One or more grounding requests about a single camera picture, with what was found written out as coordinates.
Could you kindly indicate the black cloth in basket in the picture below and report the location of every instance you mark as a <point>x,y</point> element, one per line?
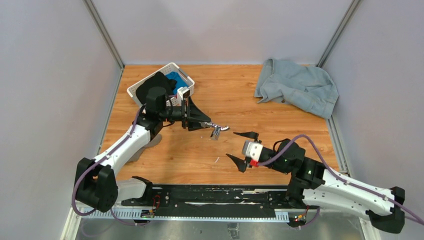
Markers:
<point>157,80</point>

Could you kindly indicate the steel threaded pipe fitting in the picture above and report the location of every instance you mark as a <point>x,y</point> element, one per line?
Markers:
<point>205,124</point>

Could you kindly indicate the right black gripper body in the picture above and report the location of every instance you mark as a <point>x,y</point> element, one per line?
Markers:
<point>261,158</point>

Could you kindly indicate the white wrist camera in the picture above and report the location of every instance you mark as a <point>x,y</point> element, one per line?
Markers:
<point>252,150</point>
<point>182,94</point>

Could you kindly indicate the blue cloth in basket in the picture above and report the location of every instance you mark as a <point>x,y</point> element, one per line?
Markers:
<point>179,79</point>

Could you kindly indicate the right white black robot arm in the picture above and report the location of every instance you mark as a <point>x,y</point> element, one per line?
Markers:
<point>315,183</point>

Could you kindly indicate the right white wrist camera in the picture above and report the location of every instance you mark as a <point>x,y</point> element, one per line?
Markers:
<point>252,150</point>

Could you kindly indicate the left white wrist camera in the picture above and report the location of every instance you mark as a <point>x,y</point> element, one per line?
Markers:
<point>182,94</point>

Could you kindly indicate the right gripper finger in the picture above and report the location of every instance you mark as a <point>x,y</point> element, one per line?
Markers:
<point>250,135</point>
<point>241,164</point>

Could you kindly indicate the grey-blue denim garment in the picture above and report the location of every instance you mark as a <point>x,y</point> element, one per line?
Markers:
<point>308,88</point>

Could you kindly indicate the chrome water faucet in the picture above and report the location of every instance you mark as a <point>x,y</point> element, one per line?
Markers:
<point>216,130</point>

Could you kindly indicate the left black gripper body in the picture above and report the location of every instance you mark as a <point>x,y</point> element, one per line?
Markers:
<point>184,122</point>

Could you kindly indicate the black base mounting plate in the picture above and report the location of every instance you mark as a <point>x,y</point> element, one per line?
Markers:
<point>219,202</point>

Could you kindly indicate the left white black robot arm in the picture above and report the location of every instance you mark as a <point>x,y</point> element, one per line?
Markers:
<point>95,179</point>

